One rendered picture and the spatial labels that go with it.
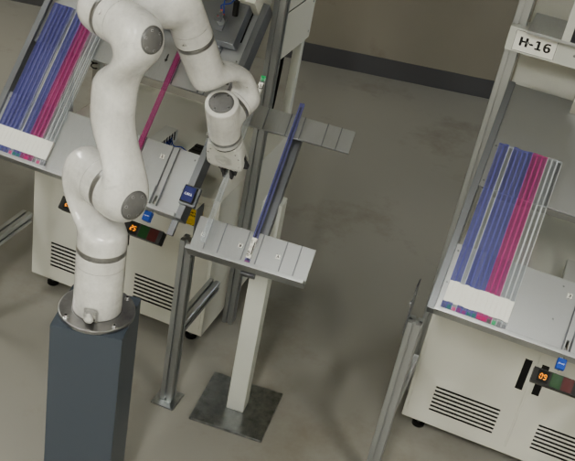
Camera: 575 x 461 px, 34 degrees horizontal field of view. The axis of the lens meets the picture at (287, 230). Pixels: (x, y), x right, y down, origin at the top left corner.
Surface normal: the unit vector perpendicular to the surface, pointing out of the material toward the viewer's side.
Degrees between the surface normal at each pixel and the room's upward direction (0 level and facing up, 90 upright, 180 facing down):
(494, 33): 90
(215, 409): 0
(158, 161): 48
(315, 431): 0
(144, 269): 90
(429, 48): 90
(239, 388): 90
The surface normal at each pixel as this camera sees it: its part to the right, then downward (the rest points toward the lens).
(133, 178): 0.72, 0.01
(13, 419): 0.17, -0.84
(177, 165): -0.15, -0.24
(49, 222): -0.36, 0.44
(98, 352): -0.12, 0.51
